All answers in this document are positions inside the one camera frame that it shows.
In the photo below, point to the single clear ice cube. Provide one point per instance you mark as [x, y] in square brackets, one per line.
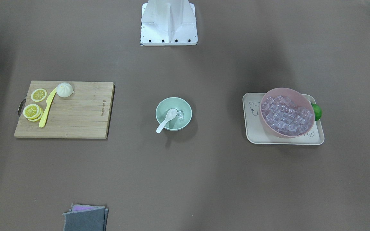
[180, 115]

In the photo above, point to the mint green bowl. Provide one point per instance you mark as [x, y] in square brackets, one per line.
[179, 104]

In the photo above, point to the clear ice cubes pile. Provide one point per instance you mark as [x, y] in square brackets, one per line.
[284, 116]

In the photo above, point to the pink bowl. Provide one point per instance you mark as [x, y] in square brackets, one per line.
[297, 97]

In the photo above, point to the beige rabbit tray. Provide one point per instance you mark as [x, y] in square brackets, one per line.
[256, 133]

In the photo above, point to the bamboo cutting board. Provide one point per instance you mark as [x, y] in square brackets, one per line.
[85, 114]

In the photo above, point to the white steamed bun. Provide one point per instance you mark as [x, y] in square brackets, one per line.
[64, 90]

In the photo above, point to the green lime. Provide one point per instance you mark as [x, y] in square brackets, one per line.
[317, 111]

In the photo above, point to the grey folded cloth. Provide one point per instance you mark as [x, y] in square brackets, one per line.
[86, 220]

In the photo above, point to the yellow plastic knife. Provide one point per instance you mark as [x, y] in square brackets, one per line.
[49, 101]

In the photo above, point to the purple cloth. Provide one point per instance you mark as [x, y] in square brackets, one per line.
[79, 207]

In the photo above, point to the single lemon slice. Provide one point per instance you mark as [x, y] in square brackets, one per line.
[38, 95]

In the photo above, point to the stacked lemon slices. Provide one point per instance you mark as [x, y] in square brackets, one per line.
[33, 112]

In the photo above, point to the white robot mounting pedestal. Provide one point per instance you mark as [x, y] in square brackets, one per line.
[168, 23]

